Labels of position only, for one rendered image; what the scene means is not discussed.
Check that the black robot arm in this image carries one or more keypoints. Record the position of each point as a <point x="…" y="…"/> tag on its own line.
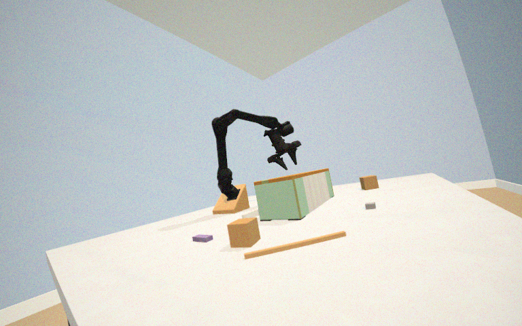
<point x="220" y="125"/>

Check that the tan wooden stick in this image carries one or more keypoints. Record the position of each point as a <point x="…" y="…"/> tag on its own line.
<point x="293" y="245"/>

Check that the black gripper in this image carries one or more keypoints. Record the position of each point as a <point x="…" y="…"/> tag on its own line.
<point x="281" y="149"/>

